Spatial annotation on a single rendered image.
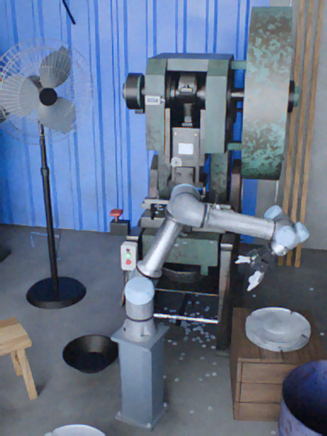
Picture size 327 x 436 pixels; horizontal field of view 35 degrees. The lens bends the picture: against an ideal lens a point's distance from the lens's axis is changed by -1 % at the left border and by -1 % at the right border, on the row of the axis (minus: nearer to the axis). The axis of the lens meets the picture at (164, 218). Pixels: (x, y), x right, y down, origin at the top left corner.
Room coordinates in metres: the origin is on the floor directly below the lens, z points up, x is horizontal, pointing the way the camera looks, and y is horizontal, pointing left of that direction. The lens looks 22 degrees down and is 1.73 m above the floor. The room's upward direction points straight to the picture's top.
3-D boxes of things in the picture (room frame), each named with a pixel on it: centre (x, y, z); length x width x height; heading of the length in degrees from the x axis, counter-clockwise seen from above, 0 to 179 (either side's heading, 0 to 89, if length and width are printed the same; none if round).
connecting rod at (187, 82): (2.61, -0.12, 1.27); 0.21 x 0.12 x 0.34; 169
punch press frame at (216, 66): (2.75, -0.15, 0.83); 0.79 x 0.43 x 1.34; 169
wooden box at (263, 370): (1.97, -0.52, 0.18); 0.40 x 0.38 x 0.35; 176
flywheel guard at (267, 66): (2.65, -0.47, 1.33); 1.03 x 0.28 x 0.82; 169
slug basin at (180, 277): (2.61, -0.12, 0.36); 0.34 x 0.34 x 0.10
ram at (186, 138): (2.57, -0.12, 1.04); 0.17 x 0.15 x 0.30; 169
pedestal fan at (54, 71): (3.26, 0.67, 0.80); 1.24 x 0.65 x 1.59; 169
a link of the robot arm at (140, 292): (1.85, 0.10, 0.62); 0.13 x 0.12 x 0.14; 178
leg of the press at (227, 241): (2.70, -0.41, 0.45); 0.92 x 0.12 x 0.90; 169
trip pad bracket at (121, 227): (2.44, 0.23, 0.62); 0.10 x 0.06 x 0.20; 79
